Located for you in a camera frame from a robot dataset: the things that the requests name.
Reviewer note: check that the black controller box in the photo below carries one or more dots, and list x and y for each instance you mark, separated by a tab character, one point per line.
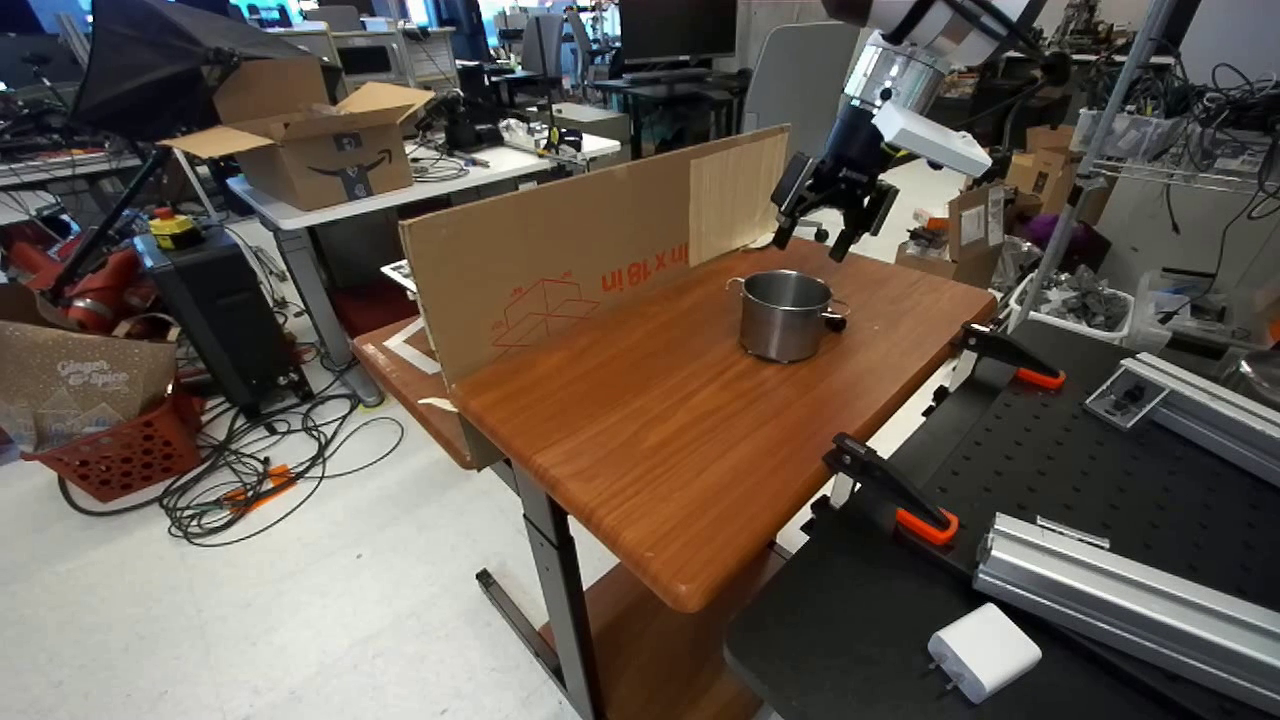
223	314

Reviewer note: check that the wooden lower board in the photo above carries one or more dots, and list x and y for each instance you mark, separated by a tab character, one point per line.
665	654

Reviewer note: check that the brown cardboard panel red print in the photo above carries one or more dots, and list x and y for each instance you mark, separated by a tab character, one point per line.
562	264

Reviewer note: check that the small grey metal plate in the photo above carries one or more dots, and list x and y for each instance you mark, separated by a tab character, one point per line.
1127	398

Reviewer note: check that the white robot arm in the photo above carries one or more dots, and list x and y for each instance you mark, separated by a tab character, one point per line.
920	133

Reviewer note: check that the small steel pot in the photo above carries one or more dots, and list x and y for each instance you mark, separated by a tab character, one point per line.
784	327

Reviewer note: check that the yellow red emergency stop button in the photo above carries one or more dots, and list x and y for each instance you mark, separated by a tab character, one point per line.
172	227

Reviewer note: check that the white parts tray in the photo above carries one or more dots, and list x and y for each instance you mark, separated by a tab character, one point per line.
1081	314

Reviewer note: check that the silver metal pole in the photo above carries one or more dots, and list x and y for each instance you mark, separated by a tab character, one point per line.
1087	160

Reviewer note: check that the stacked cardboard boxes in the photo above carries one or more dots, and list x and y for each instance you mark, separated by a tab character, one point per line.
1026	181

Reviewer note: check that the red machine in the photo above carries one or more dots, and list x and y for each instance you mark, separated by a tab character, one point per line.
94	293

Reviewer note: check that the grey work table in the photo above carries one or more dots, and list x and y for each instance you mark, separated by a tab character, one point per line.
400	192

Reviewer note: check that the red plastic basket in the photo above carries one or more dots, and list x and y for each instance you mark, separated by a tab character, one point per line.
124	452

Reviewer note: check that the low wooden side table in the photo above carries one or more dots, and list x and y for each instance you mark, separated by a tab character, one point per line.
400	384

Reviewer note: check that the black monitor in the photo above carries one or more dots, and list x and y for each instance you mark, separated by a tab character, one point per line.
676	26

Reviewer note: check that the black orange bar clamp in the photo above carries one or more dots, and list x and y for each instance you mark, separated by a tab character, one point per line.
884	486
1013	354

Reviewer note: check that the white power adapter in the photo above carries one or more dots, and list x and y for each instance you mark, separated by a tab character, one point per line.
987	649

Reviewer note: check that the black light stand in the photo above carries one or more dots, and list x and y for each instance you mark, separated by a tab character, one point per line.
115	213

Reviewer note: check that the grey office chair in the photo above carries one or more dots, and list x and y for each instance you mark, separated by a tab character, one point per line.
795	83

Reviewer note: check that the orange power strip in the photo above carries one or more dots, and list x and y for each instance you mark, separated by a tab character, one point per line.
262	486

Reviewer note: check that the black metal table leg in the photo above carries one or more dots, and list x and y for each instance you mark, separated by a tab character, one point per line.
562	585

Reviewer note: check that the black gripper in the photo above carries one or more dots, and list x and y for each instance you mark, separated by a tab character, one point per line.
840	159

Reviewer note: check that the brown paper bag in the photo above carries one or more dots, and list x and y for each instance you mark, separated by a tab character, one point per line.
73	381

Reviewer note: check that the black softbox light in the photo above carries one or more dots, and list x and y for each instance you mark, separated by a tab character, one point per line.
162	60

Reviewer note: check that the long aluminium extrusion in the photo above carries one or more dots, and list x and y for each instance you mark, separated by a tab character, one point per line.
1133	606
1212	407

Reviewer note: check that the open cardboard box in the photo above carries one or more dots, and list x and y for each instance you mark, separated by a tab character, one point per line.
326	160

